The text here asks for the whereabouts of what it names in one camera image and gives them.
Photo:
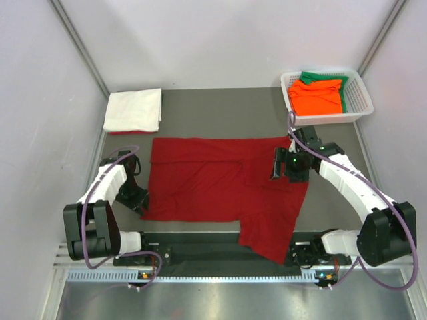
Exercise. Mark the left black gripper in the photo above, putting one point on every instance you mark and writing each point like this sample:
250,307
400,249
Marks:
141,199

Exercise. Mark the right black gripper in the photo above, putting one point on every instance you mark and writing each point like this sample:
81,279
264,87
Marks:
282,154

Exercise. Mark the dark red t shirt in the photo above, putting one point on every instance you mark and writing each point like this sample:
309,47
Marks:
225,180

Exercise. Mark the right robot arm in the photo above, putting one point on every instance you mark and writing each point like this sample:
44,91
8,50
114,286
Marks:
388,229

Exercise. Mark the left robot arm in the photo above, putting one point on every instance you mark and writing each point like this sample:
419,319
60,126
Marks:
90,226

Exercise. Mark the folded red t shirt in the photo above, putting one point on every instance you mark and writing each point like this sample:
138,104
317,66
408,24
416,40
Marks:
132,132

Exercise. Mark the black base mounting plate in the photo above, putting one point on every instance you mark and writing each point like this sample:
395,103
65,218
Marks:
219,254

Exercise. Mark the orange t shirt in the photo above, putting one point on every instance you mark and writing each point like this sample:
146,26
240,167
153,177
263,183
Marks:
318,98

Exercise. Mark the white plastic basket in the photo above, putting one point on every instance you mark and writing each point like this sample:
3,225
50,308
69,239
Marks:
356,96

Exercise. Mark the green t shirt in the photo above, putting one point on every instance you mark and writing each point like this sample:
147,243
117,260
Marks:
308,77

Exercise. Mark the folded white t shirt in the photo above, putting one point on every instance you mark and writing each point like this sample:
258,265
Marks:
134,111

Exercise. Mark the aluminium frame rail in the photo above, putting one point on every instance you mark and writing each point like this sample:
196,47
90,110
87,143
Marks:
63,260

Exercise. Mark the grey slotted cable duct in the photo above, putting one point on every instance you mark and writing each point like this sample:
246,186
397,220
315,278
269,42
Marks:
137,276

